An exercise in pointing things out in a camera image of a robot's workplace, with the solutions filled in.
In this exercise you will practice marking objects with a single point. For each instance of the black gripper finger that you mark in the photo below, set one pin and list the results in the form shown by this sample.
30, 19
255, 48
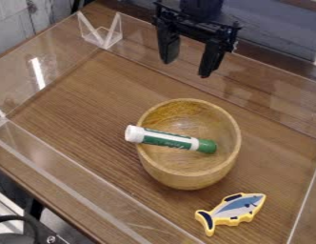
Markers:
211, 58
167, 37

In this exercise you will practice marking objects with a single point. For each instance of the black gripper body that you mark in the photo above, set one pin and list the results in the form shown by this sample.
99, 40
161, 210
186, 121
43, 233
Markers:
199, 20

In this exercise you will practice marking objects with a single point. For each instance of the green white marker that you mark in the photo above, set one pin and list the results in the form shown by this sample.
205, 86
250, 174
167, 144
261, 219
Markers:
147, 136

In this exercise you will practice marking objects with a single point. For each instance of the brown wooden bowl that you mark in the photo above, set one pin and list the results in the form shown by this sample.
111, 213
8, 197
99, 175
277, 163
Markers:
187, 170

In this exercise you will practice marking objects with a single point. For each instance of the yellow blue fish toy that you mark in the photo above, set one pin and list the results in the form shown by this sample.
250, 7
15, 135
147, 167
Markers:
235, 209

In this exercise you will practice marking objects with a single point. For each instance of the clear acrylic tray wall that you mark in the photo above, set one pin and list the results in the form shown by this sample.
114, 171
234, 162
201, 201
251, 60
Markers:
99, 209

